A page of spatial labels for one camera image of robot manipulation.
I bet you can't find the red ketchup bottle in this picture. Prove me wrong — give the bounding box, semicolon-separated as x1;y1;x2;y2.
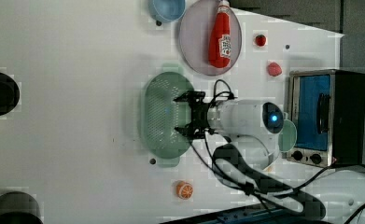
208;0;232;68

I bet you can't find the orange half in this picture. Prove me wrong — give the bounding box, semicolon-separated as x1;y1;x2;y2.
175;181;194;200

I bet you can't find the black cable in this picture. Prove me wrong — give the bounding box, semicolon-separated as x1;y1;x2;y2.
189;78;365;224

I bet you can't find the grey round plate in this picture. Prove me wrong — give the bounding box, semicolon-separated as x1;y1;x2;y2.
179;0;242;76

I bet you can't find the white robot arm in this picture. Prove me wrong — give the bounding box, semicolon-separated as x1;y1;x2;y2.
175;91;365;224

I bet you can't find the black round base lower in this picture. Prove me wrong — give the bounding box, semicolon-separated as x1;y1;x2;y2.
0;191;44;224

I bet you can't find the red strawberry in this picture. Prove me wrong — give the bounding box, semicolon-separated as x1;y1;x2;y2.
255;35;267;47

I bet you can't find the pink strawberry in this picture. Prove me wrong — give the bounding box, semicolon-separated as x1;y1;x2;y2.
267;63;282;77

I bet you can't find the mint green mug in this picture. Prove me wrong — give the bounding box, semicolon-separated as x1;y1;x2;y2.
278;112;297;152

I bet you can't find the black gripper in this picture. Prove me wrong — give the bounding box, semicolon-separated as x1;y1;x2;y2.
174;91;209;139

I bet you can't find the toaster oven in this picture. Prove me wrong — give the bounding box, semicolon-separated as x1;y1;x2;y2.
287;69;365;167

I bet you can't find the blue bowl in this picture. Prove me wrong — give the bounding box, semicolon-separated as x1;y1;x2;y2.
148;0;186;23

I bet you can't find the green plastic strainer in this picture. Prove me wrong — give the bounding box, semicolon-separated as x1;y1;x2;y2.
140;71;194;168

